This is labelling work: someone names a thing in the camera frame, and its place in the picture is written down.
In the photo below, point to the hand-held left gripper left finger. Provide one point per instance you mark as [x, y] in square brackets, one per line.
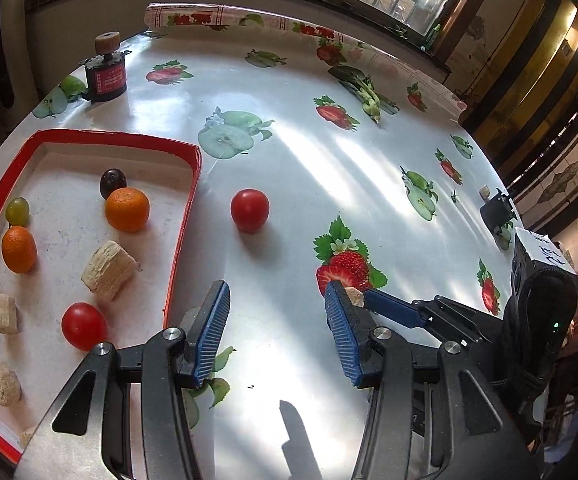
[211, 332]

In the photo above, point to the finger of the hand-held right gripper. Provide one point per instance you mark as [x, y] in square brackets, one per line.
[394, 307]

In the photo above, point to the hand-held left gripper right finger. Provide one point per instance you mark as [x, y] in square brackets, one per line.
[346, 342]

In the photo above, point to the large wafer biscuit block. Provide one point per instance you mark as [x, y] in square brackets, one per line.
[109, 271]

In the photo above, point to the orange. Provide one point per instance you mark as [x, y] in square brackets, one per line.
[127, 209]
[19, 249]

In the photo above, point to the red rimmed tray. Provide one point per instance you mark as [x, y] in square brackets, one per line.
[59, 280]

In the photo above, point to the dark purple grape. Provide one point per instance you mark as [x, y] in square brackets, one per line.
[113, 183]

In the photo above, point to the green grape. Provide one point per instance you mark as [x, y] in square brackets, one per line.
[18, 211]

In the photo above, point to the small black device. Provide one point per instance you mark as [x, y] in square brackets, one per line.
[496, 210]

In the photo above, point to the red tomato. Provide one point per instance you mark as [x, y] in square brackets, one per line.
[84, 326]
[250, 210]

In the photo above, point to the patterned glass door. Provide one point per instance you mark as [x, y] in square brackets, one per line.
[564, 170]

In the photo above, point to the fruit print tablecloth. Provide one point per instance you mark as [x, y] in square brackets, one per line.
[309, 160]

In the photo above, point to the green bok choy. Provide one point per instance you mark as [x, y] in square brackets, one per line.
[364, 92]

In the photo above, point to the black jar with red label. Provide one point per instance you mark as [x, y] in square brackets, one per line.
[105, 75]

